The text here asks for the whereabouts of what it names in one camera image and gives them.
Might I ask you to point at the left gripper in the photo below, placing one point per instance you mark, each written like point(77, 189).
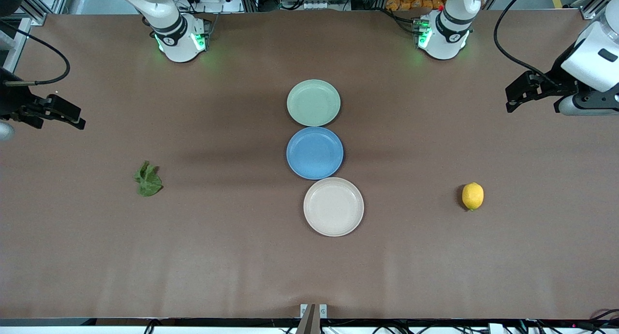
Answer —
point(561, 84)

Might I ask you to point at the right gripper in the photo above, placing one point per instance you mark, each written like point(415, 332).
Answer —
point(10, 103)

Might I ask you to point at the green lettuce leaf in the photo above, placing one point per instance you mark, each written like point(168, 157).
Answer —
point(149, 184)

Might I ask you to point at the yellow lemon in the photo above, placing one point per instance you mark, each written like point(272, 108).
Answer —
point(472, 196)

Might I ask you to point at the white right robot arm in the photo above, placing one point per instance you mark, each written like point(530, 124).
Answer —
point(179, 44)

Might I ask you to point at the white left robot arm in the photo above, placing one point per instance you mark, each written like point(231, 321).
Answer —
point(447, 44)

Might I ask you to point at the light green plate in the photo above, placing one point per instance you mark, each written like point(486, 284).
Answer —
point(313, 103)

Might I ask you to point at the blue plate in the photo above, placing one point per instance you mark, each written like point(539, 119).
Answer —
point(314, 152)

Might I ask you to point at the beige plate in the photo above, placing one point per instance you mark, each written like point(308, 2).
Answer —
point(333, 207)

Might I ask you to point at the small white box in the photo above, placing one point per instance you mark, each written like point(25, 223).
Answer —
point(496, 328)

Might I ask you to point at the aluminium frame profile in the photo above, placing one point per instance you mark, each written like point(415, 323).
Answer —
point(592, 10)
point(36, 10)

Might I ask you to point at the black table edge rail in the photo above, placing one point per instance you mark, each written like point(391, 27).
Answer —
point(193, 321)

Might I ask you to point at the grey metal bracket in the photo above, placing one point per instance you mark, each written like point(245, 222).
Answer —
point(323, 311)

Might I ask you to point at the brown camera post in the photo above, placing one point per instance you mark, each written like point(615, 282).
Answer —
point(309, 324)

